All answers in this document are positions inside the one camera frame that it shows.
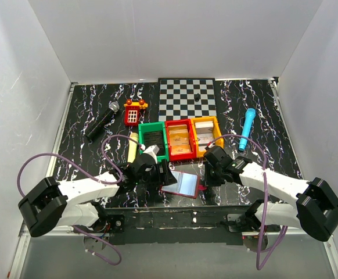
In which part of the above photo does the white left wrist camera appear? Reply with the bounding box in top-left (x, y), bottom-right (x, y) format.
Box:
top-left (143, 145), bottom-right (160, 164)

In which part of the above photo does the black microphone silver head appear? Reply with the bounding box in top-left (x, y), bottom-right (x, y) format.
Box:
top-left (85, 102), bottom-right (120, 141)

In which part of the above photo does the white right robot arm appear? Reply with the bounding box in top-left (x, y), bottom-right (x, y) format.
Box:
top-left (204, 146), bottom-right (338, 242)

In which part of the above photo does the cream toy microphone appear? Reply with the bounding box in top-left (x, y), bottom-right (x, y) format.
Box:
top-left (127, 133), bottom-right (138, 163)

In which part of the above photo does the green plastic bin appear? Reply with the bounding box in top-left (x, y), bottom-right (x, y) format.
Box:
top-left (138, 121), bottom-right (169, 162)

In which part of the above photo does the black card stack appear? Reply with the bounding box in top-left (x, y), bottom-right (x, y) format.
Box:
top-left (143, 131), bottom-right (165, 156)

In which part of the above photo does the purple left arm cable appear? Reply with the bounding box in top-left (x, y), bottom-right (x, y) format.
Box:
top-left (16, 135), bottom-right (146, 266)

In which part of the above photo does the white card stack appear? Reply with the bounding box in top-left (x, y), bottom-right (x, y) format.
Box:
top-left (195, 121), bottom-right (214, 152)

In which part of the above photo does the red toy phone booth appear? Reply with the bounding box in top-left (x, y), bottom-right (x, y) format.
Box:
top-left (124, 99), bottom-right (148, 126)

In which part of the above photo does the gold card stack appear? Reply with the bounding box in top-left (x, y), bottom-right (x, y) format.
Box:
top-left (168, 124), bottom-right (192, 155)

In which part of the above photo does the blue toy microphone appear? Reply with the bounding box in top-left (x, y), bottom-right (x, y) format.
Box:
top-left (239, 108), bottom-right (256, 152)

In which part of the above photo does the red plastic bin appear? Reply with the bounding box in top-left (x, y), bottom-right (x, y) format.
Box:
top-left (165, 119), bottom-right (196, 161)

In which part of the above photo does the red leather card holder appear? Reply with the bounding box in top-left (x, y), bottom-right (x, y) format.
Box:
top-left (160, 171), bottom-right (202, 199)

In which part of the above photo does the yellow plastic bin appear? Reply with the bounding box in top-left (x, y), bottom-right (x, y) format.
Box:
top-left (190, 116), bottom-right (222, 158)

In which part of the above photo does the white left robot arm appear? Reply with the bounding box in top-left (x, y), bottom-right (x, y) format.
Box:
top-left (18, 153), bottom-right (177, 237)

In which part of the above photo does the black chess pawn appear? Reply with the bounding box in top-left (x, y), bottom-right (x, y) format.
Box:
top-left (194, 94), bottom-right (200, 102)

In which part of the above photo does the black white checkerboard mat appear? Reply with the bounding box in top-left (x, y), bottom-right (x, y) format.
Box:
top-left (158, 78), bottom-right (217, 121)

